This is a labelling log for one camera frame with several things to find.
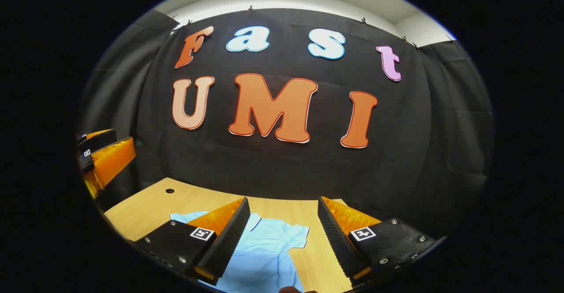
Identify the light blue T-shirt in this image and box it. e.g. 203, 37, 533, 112
170, 211, 310, 293

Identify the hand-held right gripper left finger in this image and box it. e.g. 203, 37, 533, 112
132, 197, 251, 286

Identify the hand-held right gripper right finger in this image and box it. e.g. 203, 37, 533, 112
317, 196, 448, 287

